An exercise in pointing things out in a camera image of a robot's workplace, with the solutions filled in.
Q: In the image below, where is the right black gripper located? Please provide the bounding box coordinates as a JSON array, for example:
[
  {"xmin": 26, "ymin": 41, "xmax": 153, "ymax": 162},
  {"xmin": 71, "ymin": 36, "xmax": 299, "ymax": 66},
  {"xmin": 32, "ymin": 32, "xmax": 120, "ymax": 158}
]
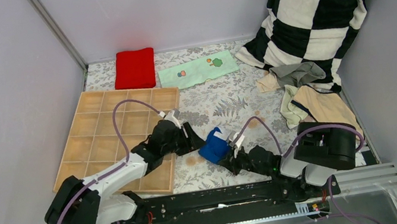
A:
[{"xmin": 215, "ymin": 139, "xmax": 272, "ymax": 184}]

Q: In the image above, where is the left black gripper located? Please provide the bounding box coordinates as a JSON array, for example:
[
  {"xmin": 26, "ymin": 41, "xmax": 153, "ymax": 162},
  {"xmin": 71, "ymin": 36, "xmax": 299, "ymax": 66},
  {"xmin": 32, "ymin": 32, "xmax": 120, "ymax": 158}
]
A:
[{"xmin": 158, "ymin": 121, "xmax": 208, "ymax": 160}]

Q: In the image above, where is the blue underwear with white lettering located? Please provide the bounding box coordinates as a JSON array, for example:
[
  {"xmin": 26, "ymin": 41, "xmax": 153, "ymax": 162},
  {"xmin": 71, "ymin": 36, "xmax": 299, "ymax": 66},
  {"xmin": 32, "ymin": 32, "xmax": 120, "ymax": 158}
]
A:
[{"xmin": 198, "ymin": 127, "xmax": 232, "ymax": 165}]

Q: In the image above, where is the beige cloth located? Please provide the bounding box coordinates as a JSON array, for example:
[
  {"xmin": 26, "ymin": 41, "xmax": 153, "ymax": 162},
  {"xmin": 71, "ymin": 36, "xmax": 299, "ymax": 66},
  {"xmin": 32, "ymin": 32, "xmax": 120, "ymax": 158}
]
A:
[{"xmin": 291, "ymin": 85, "xmax": 364, "ymax": 135}]

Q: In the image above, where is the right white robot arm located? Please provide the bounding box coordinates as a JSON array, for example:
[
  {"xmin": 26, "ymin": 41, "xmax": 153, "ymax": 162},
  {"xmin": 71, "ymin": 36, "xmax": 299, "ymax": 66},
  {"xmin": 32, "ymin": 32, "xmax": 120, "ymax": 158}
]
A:
[{"xmin": 217, "ymin": 122, "xmax": 364, "ymax": 197}]

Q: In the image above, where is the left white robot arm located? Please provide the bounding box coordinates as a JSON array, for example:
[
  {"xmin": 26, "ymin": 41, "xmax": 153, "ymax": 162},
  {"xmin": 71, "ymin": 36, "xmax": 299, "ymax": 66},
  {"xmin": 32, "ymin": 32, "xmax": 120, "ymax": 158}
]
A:
[{"xmin": 45, "ymin": 119, "xmax": 205, "ymax": 224}]

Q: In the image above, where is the floral patterned table mat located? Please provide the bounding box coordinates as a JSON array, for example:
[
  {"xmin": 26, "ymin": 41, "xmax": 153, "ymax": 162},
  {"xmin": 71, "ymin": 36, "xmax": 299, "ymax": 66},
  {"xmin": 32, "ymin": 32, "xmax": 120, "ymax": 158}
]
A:
[{"xmin": 85, "ymin": 39, "xmax": 296, "ymax": 197}]

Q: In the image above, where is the light green patterned cloth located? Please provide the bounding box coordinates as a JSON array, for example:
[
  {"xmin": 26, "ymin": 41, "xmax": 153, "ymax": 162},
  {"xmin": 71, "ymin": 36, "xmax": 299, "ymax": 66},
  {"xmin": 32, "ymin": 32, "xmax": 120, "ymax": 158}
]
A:
[{"xmin": 157, "ymin": 51, "xmax": 239, "ymax": 90}]

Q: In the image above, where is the pale yellow cloth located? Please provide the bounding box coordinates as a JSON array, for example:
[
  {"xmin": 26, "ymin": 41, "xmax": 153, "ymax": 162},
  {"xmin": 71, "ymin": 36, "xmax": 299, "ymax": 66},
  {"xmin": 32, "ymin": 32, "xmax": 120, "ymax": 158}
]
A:
[{"xmin": 279, "ymin": 84, "xmax": 308, "ymax": 130}]

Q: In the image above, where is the wooden compartment tray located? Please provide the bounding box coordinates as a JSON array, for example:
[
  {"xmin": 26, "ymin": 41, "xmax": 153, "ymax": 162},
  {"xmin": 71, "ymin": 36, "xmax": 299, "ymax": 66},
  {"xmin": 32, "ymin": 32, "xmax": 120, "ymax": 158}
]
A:
[{"xmin": 53, "ymin": 87, "xmax": 180, "ymax": 192}]

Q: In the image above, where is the cream cloth under grey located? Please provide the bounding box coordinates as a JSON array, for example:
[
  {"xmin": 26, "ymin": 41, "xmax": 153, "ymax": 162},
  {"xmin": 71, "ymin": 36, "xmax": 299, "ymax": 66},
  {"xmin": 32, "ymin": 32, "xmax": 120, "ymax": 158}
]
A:
[{"xmin": 256, "ymin": 74, "xmax": 281, "ymax": 93}]

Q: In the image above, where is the red folded cloth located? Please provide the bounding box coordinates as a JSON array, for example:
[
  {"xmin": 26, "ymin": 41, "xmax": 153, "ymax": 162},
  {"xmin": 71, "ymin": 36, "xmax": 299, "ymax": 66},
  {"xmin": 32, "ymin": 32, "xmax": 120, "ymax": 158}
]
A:
[{"xmin": 115, "ymin": 48, "xmax": 156, "ymax": 90}]

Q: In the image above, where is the grey crumpled cloth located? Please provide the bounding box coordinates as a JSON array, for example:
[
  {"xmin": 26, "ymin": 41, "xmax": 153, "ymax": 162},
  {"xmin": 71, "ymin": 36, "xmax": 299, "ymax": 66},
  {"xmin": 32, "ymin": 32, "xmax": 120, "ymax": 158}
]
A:
[{"xmin": 270, "ymin": 61, "xmax": 326, "ymax": 87}]

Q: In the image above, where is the black white checkered blanket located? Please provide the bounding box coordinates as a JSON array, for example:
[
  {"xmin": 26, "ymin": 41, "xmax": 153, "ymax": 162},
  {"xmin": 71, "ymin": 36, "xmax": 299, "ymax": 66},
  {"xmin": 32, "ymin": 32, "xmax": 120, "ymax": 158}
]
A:
[{"xmin": 236, "ymin": 0, "xmax": 367, "ymax": 92}]

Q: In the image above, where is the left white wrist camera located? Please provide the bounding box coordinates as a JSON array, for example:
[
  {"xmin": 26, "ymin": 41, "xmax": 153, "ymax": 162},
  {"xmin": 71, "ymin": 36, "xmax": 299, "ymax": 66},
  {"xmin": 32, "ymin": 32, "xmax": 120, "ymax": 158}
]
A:
[{"xmin": 163, "ymin": 109, "xmax": 182, "ymax": 128}]

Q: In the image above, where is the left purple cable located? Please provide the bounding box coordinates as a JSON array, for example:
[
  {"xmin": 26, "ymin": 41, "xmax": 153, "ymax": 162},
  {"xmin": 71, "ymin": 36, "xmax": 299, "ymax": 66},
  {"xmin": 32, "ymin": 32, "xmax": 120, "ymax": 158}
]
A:
[{"xmin": 34, "ymin": 94, "xmax": 183, "ymax": 224}]

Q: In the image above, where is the purple cable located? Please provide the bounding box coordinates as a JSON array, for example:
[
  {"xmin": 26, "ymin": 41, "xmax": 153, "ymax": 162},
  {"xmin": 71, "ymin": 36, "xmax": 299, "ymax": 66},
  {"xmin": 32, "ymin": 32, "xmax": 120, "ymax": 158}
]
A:
[
  {"xmin": 231, "ymin": 99, "xmax": 385, "ymax": 224},
  {"xmin": 34, "ymin": 94, "xmax": 183, "ymax": 224}
]

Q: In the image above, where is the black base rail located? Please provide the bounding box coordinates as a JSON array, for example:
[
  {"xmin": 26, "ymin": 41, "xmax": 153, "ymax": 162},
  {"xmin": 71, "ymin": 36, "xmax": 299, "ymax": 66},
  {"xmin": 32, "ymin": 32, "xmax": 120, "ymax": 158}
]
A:
[{"xmin": 111, "ymin": 177, "xmax": 341, "ymax": 224}]

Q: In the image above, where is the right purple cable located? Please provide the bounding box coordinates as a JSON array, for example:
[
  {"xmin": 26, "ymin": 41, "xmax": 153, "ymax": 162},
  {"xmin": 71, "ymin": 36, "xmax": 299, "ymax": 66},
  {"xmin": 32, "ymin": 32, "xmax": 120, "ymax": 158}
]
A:
[{"xmin": 231, "ymin": 99, "xmax": 385, "ymax": 224}]

